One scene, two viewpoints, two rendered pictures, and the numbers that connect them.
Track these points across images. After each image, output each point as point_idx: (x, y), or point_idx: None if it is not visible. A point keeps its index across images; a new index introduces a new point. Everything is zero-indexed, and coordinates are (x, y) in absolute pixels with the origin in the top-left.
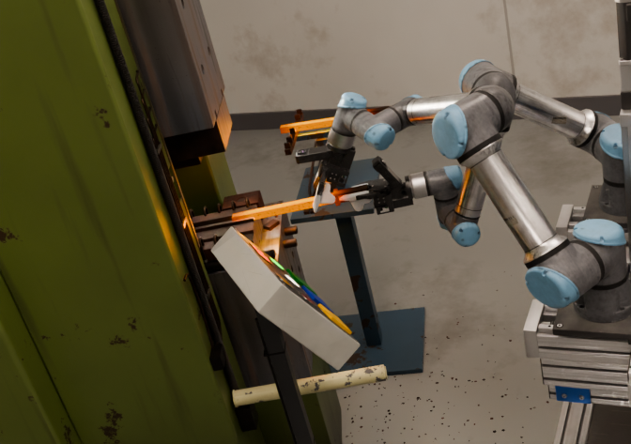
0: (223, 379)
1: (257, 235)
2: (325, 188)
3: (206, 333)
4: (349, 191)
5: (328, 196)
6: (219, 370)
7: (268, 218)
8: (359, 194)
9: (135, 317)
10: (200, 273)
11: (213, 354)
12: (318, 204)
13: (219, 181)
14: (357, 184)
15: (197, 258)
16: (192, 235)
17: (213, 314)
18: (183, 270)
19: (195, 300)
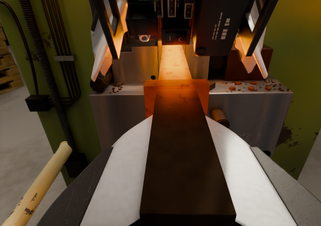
0: (60, 127)
1: (153, 67)
2: (111, 16)
3: (39, 79)
4: (164, 115)
5: (99, 49)
6: (53, 116)
7: (228, 83)
8: (110, 160)
9: None
10: (50, 29)
11: (34, 96)
12: (93, 52)
13: (283, 26)
14: (267, 155)
15: (54, 13)
16: None
17: (64, 80)
18: None
19: (31, 43)
